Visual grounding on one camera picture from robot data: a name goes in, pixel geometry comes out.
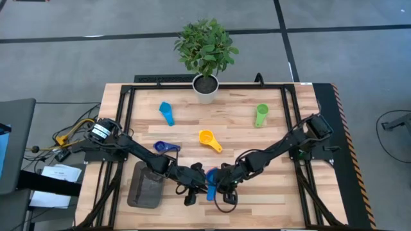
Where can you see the white paper sheet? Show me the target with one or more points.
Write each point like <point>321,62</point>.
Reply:
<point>48,200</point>
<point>62,173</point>

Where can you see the light blue measuring cup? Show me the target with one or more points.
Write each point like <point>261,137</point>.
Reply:
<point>167,114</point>

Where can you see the grey chair base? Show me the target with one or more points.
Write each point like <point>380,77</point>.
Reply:
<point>398,123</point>

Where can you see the yellow plastic measuring cup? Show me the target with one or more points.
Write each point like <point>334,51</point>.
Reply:
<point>207,138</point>

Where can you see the grey mesh basket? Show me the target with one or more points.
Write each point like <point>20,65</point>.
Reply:
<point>144,192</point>

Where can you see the red plastic measuring cup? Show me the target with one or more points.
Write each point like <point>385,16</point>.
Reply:
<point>212,168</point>

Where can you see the black mat with hazard stripe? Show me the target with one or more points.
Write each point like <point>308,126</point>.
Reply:
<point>353,192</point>

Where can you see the black floor grate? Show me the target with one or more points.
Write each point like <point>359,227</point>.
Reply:
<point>160,78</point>

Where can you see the white label sticker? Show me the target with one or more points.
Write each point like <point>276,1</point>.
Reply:
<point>306,83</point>

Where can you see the grey desk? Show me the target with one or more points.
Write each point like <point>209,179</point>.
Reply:
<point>16,144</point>

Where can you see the blue panel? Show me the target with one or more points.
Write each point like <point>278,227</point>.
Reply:
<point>3,150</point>

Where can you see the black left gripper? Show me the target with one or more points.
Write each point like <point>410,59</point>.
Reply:
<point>185,178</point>

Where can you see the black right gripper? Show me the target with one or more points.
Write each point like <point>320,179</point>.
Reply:
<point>238,178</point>

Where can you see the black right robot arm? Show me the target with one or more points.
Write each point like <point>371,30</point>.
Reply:
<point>282,144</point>

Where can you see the green plant in white pot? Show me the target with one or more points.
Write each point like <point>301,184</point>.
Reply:
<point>205,48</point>

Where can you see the black bar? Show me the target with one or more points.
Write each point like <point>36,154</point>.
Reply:
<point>48,184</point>

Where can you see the small black power box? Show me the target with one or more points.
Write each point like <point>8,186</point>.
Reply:
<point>62,155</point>

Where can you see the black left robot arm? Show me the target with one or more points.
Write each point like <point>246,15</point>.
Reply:
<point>141,154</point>

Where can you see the green plastic measuring cup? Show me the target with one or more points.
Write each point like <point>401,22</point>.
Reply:
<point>261,114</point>

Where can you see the medium blue measuring cup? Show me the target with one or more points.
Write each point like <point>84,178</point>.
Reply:
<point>211,192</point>

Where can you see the small dark blue measuring cup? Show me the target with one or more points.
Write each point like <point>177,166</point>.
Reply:
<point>160,146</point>

